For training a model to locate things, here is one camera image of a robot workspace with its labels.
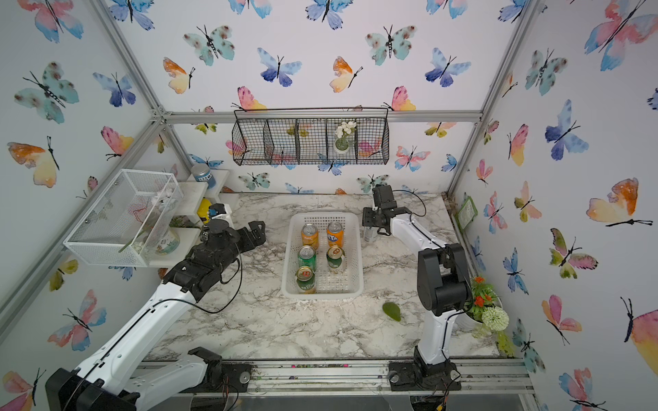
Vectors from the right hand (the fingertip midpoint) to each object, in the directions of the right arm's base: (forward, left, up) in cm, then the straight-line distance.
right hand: (374, 211), depth 96 cm
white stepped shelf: (-4, +62, +9) cm, 63 cm away
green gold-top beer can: (-27, +22, -2) cm, 35 cm away
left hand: (-18, +37, +13) cm, 43 cm away
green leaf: (-32, -6, -13) cm, 35 cm away
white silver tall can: (-6, +1, -6) cm, 9 cm away
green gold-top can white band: (-19, +13, -3) cm, 24 cm away
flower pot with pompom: (-35, -30, +1) cm, 46 cm away
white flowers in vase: (+18, +13, +16) cm, 28 cm away
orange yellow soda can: (-10, +23, -3) cm, 25 cm away
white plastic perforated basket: (-23, +9, -14) cm, 28 cm away
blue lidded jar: (+8, +65, +9) cm, 66 cm away
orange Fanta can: (-8, +14, -4) cm, 17 cm away
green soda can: (-19, +23, -2) cm, 30 cm away
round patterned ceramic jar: (-22, +65, +6) cm, 69 cm away
